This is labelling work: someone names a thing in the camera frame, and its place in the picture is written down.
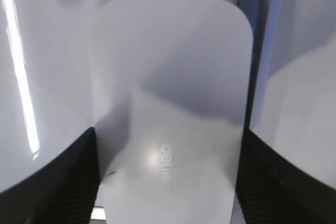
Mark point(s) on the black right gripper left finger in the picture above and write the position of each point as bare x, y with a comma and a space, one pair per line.
64, 191

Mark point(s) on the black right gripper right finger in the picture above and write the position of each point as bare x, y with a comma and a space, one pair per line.
272, 190

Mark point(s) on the white whiteboard eraser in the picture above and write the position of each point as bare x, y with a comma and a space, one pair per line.
169, 83

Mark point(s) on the white whiteboard with grey frame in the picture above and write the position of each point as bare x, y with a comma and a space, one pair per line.
46, 86

